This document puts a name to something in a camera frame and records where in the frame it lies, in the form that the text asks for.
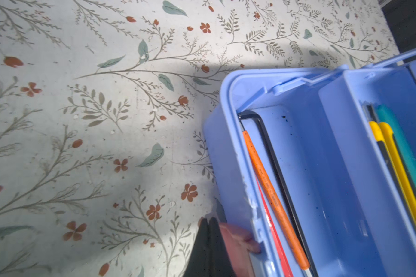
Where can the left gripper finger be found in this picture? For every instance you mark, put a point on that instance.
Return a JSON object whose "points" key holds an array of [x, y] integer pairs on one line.
{"points": [[209, 257]]}

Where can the teal handled tool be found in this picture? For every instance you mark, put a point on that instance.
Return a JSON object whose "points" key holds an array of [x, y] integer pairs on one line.
{"points": [[386, 115]]}

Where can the yellow black utility knife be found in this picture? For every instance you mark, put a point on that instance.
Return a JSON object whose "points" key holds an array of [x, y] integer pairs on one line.
{"points": [[388, 145]]}

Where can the black hex key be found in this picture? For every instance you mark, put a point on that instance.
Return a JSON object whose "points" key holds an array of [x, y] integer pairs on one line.
{"points": [[291, 213]]}

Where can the white blue plastic toolbox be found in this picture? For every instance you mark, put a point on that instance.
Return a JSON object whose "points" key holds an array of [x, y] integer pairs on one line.
{"points": [[350, 211]]}

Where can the red handled tool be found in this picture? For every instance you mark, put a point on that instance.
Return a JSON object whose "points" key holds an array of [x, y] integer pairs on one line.
{"points": [[280, 251]]}

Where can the orange handled tool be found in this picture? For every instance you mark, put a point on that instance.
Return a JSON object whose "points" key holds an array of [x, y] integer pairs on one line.
{"points": [[277, 207]]}

